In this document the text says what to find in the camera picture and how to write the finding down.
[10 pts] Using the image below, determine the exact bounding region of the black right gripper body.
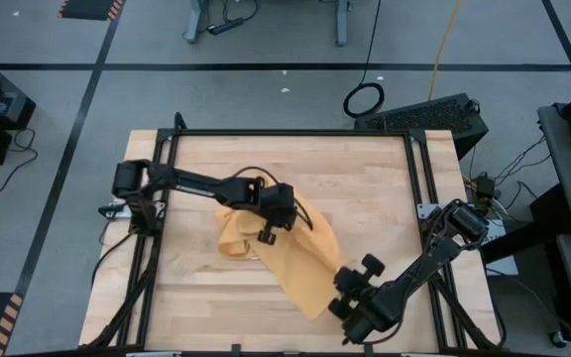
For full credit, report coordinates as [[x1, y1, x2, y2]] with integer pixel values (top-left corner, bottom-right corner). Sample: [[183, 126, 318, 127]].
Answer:
[[327, 253, 387, 321]]

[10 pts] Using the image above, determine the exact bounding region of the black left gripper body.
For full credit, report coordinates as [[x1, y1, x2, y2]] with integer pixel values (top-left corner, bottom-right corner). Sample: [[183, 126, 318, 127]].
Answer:
[[256, 182, 299, 245]]

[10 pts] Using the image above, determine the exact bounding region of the orange waffle weave towel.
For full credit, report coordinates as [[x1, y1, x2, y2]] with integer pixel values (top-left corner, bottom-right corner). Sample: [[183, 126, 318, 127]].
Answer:
[[214, 190, 347, 322]]

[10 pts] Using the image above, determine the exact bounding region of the white paper label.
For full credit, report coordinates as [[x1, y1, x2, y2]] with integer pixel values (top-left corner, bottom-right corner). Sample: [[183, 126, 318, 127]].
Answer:
[[483, 217, 520, 277]]

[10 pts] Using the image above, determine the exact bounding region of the black power adapter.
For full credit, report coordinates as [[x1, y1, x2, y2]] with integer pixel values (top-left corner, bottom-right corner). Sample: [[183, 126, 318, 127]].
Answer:
[[473, 172, 499, 200]]

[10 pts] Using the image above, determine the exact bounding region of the black perforated computer tower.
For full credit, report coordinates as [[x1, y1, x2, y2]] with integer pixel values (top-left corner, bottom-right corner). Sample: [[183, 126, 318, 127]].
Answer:
[[353, 92, 490, 161]]

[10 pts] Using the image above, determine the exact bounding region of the black power strip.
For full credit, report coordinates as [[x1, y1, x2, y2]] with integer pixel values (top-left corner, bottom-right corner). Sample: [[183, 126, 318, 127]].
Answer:
[[208, 17, 246, 37]]

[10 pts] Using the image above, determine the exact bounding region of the grey desk leg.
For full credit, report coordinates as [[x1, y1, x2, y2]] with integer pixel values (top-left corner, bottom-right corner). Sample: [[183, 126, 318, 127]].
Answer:
[[334, 0, 351, 48], [183, 0, 210, 45]]

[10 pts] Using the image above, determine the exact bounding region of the black side table base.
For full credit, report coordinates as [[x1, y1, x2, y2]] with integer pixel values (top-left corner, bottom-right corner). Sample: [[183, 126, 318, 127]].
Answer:
[[478, 182, 571, 265]]

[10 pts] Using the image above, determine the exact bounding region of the black caster wheel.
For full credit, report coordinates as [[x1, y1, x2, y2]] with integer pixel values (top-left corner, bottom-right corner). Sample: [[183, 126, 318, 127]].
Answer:
[[548, 329, 569, 349]]

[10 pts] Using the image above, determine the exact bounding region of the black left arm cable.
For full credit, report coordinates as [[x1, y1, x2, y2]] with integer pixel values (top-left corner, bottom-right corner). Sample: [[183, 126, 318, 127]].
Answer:
[[234, 165, 316, 232]]

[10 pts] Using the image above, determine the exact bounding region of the black metal table frame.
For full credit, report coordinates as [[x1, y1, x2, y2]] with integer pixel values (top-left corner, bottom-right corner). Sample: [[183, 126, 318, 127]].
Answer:
[[79, 111, 508, 357]]

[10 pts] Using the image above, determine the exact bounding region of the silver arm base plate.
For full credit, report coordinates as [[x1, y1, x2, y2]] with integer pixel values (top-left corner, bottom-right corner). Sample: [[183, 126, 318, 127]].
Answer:
[[416, 202, 440, 220]]

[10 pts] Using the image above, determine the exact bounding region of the long black coiled cable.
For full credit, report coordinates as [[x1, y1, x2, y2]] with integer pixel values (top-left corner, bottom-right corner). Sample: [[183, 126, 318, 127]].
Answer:
[[342, 0, 386, 119]]

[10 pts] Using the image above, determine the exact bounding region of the yellow cable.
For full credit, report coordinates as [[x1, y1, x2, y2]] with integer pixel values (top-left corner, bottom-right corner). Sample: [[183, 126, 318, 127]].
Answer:
[[427, 0, 463, 100]]

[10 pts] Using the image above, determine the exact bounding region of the black floor cable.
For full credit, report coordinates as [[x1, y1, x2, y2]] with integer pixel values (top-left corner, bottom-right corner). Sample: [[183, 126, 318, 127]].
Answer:
[[0, 127, 39, 195]]

